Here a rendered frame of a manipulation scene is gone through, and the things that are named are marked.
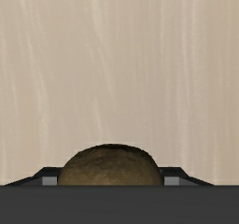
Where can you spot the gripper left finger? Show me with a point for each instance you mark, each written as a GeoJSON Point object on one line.
{"type": "Point", "coordinates": [46, 175]}

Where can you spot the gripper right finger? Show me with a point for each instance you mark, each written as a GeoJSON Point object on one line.
{"type": "Point", "coordinates": [174, 174]}

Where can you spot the brown kiwi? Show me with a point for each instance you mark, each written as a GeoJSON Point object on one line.
{"type": "Point", "coordinates": [110, 167]}

